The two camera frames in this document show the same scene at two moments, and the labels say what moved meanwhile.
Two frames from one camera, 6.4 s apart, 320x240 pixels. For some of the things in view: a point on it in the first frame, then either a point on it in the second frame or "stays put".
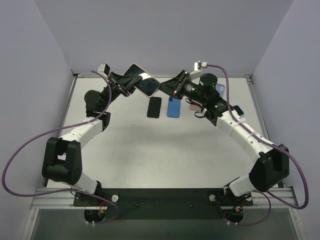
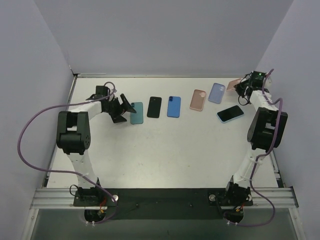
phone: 149,85 -> 137,118
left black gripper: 118,85 -> 120,109
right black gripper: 179,84 -> 243,87
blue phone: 173,107 stays put
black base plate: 162,204 stays put
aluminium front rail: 64,199 stays put
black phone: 154,107 stays put
